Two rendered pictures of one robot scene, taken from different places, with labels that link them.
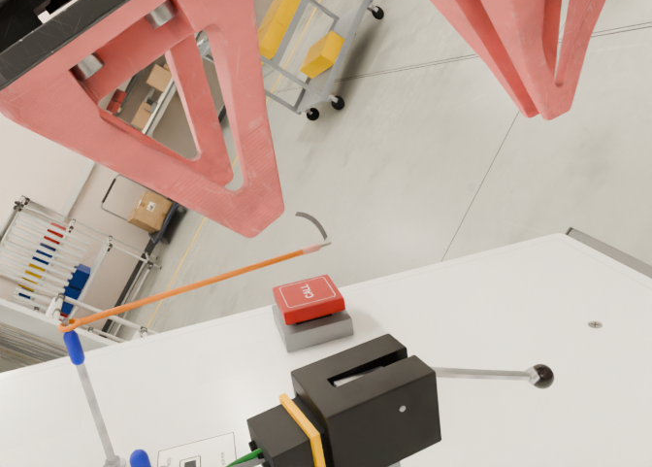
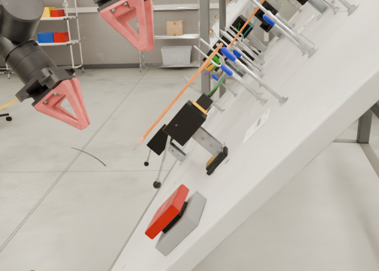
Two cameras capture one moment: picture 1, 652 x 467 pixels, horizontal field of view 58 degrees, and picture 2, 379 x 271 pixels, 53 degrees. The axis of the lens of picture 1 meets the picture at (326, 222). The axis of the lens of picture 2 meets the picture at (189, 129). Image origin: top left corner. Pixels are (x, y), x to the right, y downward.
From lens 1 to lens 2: 82 cm
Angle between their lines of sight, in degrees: 139
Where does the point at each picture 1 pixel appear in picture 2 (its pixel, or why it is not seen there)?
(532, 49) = (81, 101)
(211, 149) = (135, 42)
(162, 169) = (149, 26)
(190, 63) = (119, 28)
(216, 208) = (151, 38)
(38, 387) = (343, 81)
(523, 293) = not seen: outside the picture
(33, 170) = not seen: outside the picture
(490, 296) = not seen: outside the picture
